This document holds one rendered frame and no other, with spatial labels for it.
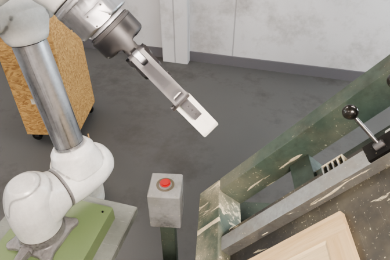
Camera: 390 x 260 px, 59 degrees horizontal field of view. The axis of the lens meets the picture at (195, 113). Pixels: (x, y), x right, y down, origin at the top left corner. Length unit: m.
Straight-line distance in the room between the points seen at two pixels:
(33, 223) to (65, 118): 0.34
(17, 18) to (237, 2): 2.92
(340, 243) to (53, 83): 0.90
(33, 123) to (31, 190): 1.88
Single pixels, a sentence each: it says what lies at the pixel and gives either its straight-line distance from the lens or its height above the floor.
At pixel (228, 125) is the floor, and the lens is 3.07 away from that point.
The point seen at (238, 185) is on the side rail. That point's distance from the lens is 1.28.
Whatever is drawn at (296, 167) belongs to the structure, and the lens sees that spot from 1.20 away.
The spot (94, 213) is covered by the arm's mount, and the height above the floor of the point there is 0.82.
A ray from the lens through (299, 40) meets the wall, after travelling 3.84.
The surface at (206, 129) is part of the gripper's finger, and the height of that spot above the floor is 1.57.
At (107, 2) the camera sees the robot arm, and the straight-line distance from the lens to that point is 0.51.
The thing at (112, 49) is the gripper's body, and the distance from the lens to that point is 0.52.
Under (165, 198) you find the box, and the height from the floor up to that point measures 0.92.
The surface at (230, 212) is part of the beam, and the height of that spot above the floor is 0.88.
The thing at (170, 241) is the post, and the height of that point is 0.61.
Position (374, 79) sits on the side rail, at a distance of 1.09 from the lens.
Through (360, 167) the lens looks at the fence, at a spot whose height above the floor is 1.29.
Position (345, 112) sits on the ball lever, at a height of 1.41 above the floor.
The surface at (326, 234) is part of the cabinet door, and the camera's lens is 0.94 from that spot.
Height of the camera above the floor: 1.89
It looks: 36 degrees down
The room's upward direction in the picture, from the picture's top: straight up
